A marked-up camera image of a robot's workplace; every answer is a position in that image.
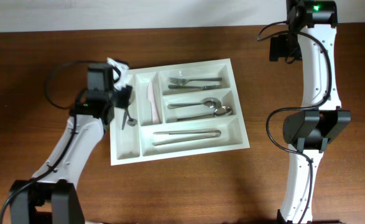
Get steel teaspoon one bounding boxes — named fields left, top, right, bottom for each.
left=125, top=108, right=137, bottom=127
left=121, top=110, right=128, bottom=130

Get pink plastic knife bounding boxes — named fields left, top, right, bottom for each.
left=147, top=82, right=160, bottom=124

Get steel fork packed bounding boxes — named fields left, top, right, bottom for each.
left=169, top=77, right=223, bottom=85
left=168, top=85, right=222, bottom=91

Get steel tablespoon packed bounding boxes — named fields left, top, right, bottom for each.
left=177, top=106, right=233, bottom=121
left=167, top=97, right=222, bottom=110

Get steel tongs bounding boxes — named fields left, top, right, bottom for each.
left=152, top=129, right=222, bottom=146

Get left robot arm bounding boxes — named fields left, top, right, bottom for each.
left=0, top=58, right=132, bottom=223

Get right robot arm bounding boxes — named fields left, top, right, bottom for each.
left=269, top=1, right=351, bottom=223

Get white plastic cutlery tray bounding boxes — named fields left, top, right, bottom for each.
left=110, top=59, right=250, bottom=166

